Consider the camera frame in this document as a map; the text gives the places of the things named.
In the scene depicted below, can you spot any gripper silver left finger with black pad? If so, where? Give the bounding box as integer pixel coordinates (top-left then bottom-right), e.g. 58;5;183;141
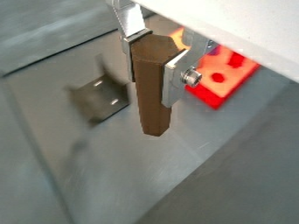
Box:
106;0;153;81

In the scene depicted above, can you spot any black plastic cradle holder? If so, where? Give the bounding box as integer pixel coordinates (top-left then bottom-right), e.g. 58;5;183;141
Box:
67;73;130;126

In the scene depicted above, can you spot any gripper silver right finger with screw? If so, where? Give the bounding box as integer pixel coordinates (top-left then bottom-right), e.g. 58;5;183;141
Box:
162;28;219;108

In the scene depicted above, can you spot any brown hexagon peg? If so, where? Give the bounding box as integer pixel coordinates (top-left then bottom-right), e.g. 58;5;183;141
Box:
131;34;181;137

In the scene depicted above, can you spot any red peg board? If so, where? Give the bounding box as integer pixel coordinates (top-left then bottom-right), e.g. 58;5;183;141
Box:
167;26;262;110

